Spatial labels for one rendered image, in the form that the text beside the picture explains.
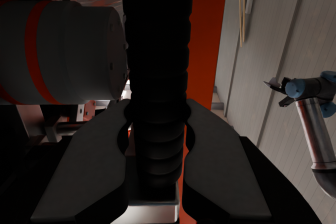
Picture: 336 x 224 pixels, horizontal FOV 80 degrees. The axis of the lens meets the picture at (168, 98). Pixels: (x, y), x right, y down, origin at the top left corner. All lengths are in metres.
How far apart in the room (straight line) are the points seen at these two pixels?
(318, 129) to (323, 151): 0.08
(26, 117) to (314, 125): 0.90
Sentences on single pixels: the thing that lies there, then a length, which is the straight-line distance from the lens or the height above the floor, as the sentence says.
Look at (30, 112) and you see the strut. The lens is 0.40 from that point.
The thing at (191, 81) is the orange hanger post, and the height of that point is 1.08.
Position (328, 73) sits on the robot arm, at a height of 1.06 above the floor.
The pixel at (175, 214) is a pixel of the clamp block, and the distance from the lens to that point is 0.17.
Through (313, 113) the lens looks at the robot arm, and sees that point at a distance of 0.96.
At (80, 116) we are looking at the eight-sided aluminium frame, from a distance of 0.56.
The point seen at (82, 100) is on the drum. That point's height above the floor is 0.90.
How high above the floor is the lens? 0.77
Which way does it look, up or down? 28 degrees up
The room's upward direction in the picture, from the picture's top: 179 degrees counter-clockwise
